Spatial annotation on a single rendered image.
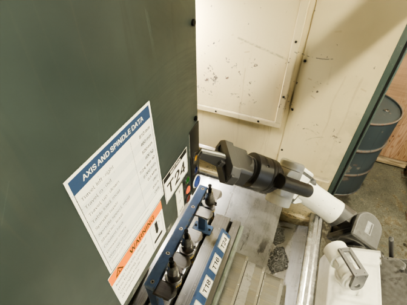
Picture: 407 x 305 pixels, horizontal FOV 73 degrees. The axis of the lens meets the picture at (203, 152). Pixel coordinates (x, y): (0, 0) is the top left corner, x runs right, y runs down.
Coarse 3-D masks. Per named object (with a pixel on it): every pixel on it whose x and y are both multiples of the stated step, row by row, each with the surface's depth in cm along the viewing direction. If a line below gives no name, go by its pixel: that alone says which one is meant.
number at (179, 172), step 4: (184, 160) 57; (180, 164) 55; (184, 164) 57; (180, 168) 56; (184, 168) 58; (176, 172) 54; (180, 172) 57; (184, 172) 59; (176, 176) 55; (180, 176) 57; (176, 180) 55; (176, 184) 56
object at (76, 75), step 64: (0, 0) 18; (64, 0) 22; (128, 0) 29; (192, 0) 42; (0, 64) 19; (64, 64) 23; (128, 64) 31; (192, 64) 48; (0, 128) 20; (64, 128) 25; (0, 192) 21; (64, 192) 27; (0, 256) 22; (64, 256) 30
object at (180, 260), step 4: (176, 252) 101; (172, 256) 100; (176, 256) 100; (180, 256) 100; (184, 256) 100; (188, 256) 100; (176, 260) 98; (180, 260) 98; (184, 260) 98; (188, 260) 98; (180, 264) 97; (184, 264) 97; (188, 264) 97; (184, 268) 96
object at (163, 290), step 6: (162, 282) 93; (156, 288) 91; (162, 288) 91; (168, 288) 91; (174, 288) 91; (156, 294) 90; (162, 294) 90; (168, 294) 90; (174, 294) 90; (168, 300) 89
